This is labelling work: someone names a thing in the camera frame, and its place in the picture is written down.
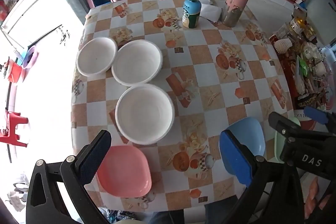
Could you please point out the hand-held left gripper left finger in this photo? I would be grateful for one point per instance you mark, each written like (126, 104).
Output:
(96, 154)

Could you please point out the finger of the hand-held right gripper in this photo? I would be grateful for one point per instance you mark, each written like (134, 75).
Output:
(316, 114)
(282, 125)

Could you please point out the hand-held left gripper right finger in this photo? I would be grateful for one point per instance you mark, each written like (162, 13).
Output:
(233, 158)

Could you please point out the light green plastic plate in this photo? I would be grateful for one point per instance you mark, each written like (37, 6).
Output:
(279, 145)

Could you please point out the light blue plastic plate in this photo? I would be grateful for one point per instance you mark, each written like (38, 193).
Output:
(249, 134)

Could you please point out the pink plastic plate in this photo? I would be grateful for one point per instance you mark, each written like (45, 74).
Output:
(124, 172)

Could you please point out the white foam bowl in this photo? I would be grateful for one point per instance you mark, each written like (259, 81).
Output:
(96, 55)
(145, 113)
(136, 62)

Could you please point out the person's right hand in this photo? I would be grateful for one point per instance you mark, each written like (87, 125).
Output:
(313, 193)

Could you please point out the fruit in white foam net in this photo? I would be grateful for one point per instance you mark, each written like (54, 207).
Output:
(283, 45)

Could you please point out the pair of shoes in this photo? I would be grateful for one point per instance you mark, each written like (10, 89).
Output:
(17, 195)

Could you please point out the red plastic stool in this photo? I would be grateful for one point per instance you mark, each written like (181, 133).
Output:
(11, 121)

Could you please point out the golden jar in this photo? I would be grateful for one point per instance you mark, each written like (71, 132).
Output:
(302, 24)

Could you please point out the checkered tablecloth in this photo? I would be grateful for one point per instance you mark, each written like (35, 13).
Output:
(207, 64)

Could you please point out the white refrigerator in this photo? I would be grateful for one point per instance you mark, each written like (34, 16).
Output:
(321, 8)

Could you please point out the red plastic bucket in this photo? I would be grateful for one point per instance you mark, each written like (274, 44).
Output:
(14, 72)

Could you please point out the purple plastic basin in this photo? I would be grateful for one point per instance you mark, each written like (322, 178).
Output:
(31, 57)

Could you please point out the blue plastic basin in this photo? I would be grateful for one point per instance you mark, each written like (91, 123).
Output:
(23, 55)

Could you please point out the white tissue paper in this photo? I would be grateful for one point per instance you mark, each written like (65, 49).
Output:
(211, 12)

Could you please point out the green capped drink bottle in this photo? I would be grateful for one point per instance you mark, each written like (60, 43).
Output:
(191, 12)

